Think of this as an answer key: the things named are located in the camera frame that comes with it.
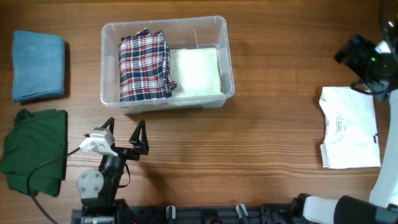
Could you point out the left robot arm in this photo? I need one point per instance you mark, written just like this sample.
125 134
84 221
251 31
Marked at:
98 187

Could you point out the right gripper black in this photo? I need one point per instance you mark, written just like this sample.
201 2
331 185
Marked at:
366 48

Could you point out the clear plastic storage bin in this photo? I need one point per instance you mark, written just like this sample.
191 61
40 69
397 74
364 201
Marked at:
184 33

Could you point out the plaid flannel shirt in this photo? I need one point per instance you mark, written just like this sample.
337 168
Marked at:
144 67

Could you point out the cream folded cloth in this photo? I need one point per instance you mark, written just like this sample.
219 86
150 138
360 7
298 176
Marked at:
196 72

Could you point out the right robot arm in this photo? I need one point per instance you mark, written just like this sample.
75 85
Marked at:
376 65

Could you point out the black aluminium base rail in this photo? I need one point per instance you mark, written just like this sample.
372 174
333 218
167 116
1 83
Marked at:
267 213

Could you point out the green folded garment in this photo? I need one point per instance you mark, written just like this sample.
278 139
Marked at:
37 137

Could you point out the blue folded towel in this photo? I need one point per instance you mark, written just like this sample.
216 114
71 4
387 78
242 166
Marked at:
38 65

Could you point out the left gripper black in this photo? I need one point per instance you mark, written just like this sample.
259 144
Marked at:
142 147

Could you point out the white t-shirt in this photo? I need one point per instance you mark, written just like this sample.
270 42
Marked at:
351 139

